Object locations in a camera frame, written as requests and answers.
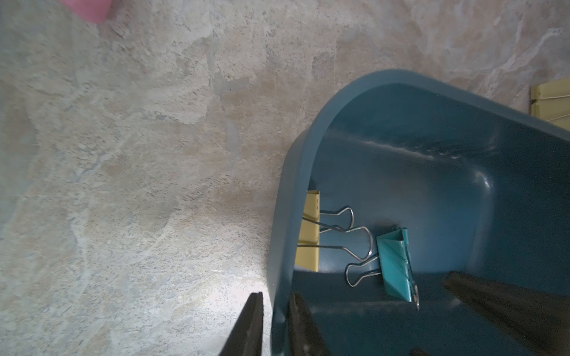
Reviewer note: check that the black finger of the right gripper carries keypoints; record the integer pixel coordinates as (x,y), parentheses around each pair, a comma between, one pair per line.
(536,319)

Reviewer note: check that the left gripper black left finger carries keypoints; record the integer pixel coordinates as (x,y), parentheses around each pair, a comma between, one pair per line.
(246,337)

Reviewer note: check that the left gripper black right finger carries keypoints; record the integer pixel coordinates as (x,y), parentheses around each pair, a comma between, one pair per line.
(304,336)

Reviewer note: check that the teal plastic storage box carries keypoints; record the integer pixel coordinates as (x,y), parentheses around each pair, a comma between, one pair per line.
(481,189)

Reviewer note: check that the large yellow binder clip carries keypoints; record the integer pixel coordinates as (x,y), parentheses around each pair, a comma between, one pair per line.
(550,102)

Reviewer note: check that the small yellow binder clip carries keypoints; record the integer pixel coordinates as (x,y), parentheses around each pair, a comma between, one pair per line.
(309,246)

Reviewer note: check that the pink toy microphone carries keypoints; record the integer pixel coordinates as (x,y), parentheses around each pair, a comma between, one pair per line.
(93,11)

